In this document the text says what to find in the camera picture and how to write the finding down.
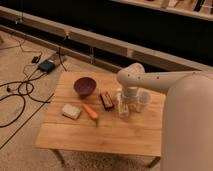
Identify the dark red chocolate bar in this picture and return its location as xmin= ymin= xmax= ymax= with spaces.
xmin=100 ymin=92 xmax=114 ymax=110

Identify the black cable on floor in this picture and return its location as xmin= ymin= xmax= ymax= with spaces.
xmin=0 ymin=63 xmax=56 ymax=129

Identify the white squeeze bottle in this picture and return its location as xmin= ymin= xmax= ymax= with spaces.
xmin=116 ymin=88 xmax=129 ymax=118

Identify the small black adapter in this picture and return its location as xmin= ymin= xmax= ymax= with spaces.
xmin=31 ymin=56 xmax=41 ymax=63

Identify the white sponge block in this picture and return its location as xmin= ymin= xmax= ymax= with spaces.
xmin=62 ymin=104 xmax=81 ymax=120

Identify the blue electronics box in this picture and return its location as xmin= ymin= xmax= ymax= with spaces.
xmin=38 ymin=60 xmax=55 ymax=73

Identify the wooden table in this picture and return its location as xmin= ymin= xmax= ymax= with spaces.
xmin=36 ymin=72 xmax=165 ymax=168

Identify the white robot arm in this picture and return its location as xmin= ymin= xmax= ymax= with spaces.
xmin=117 ymin=63 xmax=213 ymax=171

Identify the dark red ceramic bowl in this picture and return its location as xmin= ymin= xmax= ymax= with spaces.
xmin=73 ymin=77 xmax=96 ymax=98

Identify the clear plastic measuring cup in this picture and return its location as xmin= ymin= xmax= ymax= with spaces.
xmin=136 ymin=91 xmax=151 ymax=113

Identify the orange carrot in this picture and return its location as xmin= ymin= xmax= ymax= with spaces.
xmin=82 ymin=104 xmax=98 ymax=120

